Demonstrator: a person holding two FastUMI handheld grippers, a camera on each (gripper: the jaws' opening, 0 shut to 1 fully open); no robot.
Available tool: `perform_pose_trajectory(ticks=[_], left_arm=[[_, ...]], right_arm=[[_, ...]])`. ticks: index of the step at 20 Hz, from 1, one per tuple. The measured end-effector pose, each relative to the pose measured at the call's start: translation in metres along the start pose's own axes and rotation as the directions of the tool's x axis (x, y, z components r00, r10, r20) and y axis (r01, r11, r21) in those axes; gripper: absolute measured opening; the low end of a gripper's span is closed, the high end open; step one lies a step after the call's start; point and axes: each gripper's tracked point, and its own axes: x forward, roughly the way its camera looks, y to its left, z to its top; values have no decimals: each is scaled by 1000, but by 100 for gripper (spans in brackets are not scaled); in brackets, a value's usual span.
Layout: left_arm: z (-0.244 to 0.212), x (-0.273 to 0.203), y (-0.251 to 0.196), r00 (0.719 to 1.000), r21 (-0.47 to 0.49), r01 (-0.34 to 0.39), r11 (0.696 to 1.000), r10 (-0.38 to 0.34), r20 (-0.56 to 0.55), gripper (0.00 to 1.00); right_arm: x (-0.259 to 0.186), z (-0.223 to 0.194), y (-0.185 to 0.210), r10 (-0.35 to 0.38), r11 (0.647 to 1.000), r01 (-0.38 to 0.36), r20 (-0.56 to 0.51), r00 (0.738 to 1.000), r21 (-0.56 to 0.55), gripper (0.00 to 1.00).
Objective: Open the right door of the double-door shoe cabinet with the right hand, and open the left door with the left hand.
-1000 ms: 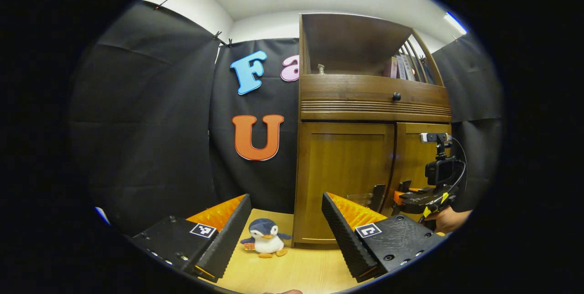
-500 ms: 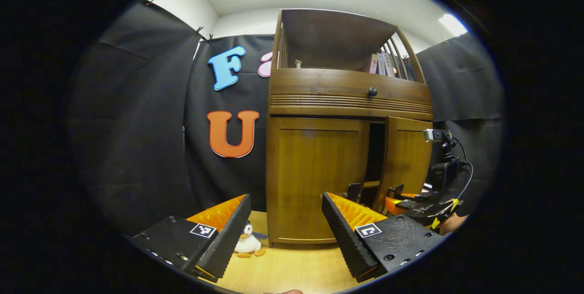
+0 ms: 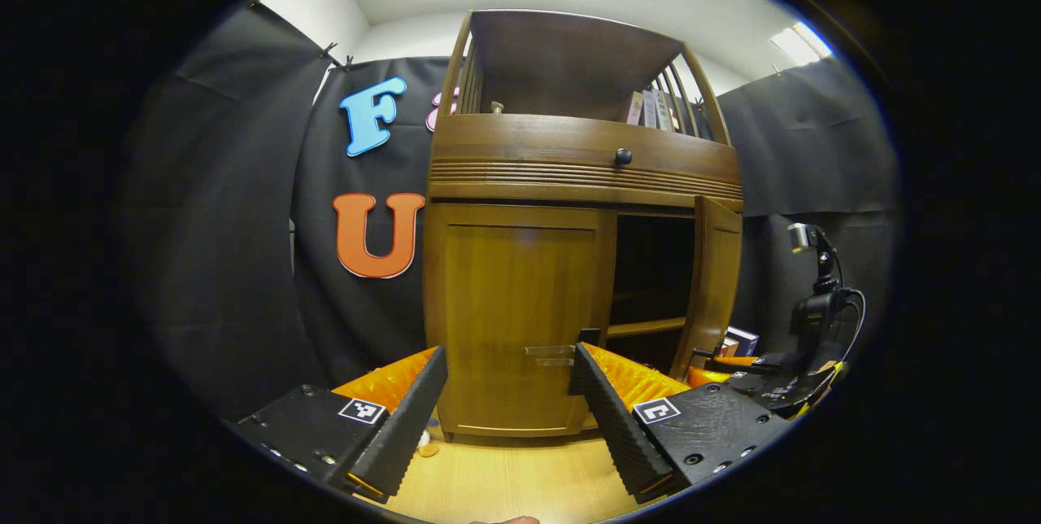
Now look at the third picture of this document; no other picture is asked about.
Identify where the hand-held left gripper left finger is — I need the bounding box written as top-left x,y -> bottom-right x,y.
232,345 -> 449,504

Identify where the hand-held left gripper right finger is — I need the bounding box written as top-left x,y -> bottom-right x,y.
568,342 -> 791,504

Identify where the wooden cabinet door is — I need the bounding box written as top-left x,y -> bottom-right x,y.
423,203 -> 616,437
669,196 -> 743,382

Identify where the wooden double-door shoe cabinet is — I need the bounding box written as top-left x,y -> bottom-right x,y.
421,9 -> 745,439

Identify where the wooden inner cabinet shelf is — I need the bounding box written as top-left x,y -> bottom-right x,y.
606,317 -> 688,339

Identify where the wooden cabinet drawer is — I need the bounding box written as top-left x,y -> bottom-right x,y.
429,113 -> 743,187

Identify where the white and blue box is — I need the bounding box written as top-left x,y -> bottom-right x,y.
720,326 -> 760,358

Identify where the small ceiling light panel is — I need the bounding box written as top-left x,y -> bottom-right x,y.
771,21 -> 834,67

